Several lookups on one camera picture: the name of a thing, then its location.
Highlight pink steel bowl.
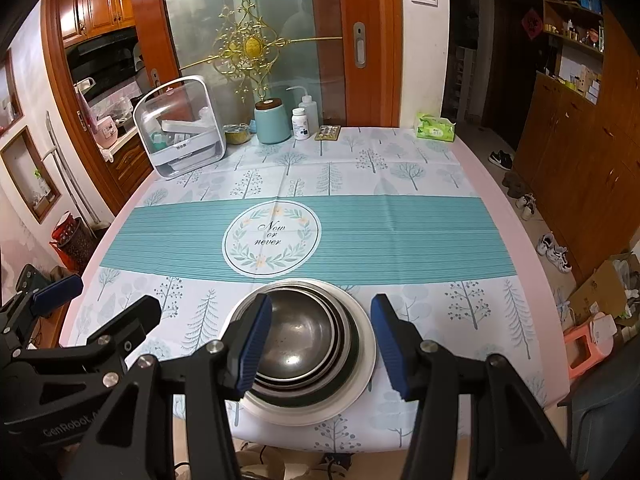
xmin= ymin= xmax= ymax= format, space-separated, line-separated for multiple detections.
xmin=247 ymin=286 xmax=343 ymax=388

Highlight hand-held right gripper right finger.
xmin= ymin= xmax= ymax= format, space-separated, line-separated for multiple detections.
xmin=370 ymin=294 xmax=573 ymax=480

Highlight green plate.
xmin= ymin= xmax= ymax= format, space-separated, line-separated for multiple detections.
xmin=245 ymin=285 xmax=362 ymax=406

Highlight gold door ornament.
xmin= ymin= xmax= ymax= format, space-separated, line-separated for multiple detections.
xmin=180 ymin=0 xmax=343 ymax=103

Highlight light blue canister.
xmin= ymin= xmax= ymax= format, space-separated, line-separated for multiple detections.
xmin=254 ymin=99 xmax=292 ymax=145

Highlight glass jar yellow contents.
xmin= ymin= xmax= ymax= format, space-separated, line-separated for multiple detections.
xmin=223 ymin=124 xmax=252 ymax=146

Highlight green tissue pack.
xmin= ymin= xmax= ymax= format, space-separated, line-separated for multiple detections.
xmin=416 ymin=112 xmax=457 ymax=142

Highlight clear storage box with handle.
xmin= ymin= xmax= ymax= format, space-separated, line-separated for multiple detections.
xmin=132 ymin=75 xmax=228 ymax=181

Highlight pink rice cooker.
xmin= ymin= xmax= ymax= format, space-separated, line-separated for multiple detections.
xmin=95 ymin=119 xmax=120 ymax=150

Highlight red door decoration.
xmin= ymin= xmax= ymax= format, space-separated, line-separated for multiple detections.
xmin=520 ymin=9 xmax=545 ymax=41

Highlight pink plastic stool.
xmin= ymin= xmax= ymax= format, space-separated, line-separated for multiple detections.
xmin=562 ymin=322 xmax=618 ymax=381

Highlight large steel bowl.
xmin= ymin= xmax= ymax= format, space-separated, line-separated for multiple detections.
xmin=231 ymin=281 xmax=351 ymax=397

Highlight wooden glass sliding door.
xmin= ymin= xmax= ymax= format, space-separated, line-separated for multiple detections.
xmin=129 ymin=0 xmax=403 ymax=128

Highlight grey patterned steel bowl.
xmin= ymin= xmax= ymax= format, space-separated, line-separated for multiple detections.
xmin=250 ymin=290 xmax=335 ymax=378

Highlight teal striped table runner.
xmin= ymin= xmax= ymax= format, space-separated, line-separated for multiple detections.
xmin=100 ymin=195 xmax=517 ymax=283

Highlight black range hood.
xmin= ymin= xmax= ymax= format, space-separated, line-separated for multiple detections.
xmin=65 ymin=27 xmax=141 ymax=86

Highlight red basket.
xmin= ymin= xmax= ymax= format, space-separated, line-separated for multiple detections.
xmin=50 ymin=212 xmax=96 ymax=273

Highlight wooden shelf cabinet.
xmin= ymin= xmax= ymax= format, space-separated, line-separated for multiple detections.
xmin=515 ymin=0 xmax=640 ymax=281

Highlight plastic squeeze bottle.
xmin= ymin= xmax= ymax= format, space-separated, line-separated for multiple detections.
xmin=286 ymin=86 xmax=321 ymax=133

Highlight wooden framed wall niche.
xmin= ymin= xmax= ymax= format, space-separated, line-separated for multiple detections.
xmin=0 ymin=50 xmax=23 ymax=136
xmin=0 ymin=125 xmax=63 ymax=223

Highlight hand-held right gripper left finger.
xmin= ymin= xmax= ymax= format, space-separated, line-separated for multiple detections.
xmin=67 ymin=292 xmax=273 ymax=480

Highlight white metal rail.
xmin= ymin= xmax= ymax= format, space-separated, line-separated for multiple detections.
xmin=45 ymin=112 xmax=98 ymax=231

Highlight wooden kitchen wall cabinets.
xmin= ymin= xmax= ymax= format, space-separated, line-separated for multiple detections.
xmin=55 ymin=0 xmax=136 ymax=46

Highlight dark chair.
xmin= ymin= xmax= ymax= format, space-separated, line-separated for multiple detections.
xmin=557 ymin=355 xmax=640 ymax=480

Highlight cardboard box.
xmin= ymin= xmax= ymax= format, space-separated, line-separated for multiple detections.
xmin=567 ymin=252 xmax=640 ymax=326

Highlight large white plate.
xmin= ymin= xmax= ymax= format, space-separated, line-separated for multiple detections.
xmin=239 ymin=278 xmax=377 ymax=422

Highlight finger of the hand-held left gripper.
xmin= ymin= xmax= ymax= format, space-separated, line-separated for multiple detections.
xmin=15 ymin=295 xmax=162 ymax=376
xmin=0 ymin=274 xmax=84 ymax=356

